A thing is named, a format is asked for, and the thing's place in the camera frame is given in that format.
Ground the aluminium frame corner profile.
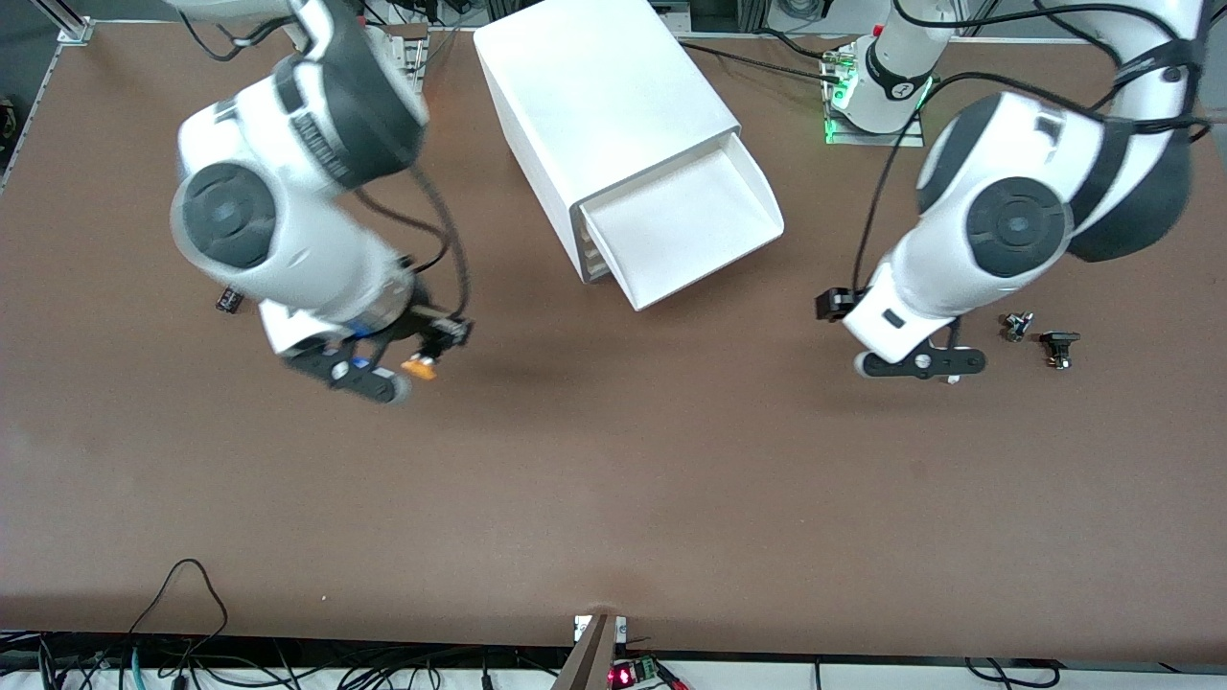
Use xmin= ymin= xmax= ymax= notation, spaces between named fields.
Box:
xmin=0 ymin=0 xmax=96 ymax=193

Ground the black looped cable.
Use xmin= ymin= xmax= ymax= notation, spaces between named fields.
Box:
xmin=128 ymin=559 xmax=230 ymax=639

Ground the circuit board with red light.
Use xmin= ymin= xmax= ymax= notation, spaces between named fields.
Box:
xmin=608 ymin=655 xmax=687 ymax=690

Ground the black cable on table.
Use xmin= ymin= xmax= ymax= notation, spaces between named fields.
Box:
xmin=681 ymin=42 xmax=845 ymax=74

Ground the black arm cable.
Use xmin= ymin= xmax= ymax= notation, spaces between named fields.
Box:
xmin=856 ymin=0 xmax=1211 ymax=300
xmin=175 ymin=0 xmax=473 ymax=329

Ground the orange-capped push button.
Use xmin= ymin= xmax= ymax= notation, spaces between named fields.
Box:
xmin=401 ymin=337 xmax=459 ymax=382

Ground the black cable bundle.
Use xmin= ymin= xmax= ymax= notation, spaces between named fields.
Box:
xmin=0 ymin=631 xmax=576 ymax=690

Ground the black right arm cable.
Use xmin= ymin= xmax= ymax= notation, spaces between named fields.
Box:
xmin=175 ymin=0 xmax=473 ymax=329

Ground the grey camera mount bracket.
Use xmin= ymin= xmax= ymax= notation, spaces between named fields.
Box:
xmin=550 ymin=613 xmax=630 ymax=690

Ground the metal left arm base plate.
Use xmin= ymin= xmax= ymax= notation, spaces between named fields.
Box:
xmin=822 ymin=43 xmax=927 ymax=148

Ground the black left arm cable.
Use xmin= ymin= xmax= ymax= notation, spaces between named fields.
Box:
xmin=856 ymin=0 xmax=1211 ymax=300

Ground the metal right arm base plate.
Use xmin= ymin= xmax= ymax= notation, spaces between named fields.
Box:
xmin=385 ymin=24 xmax=428 ymax=92

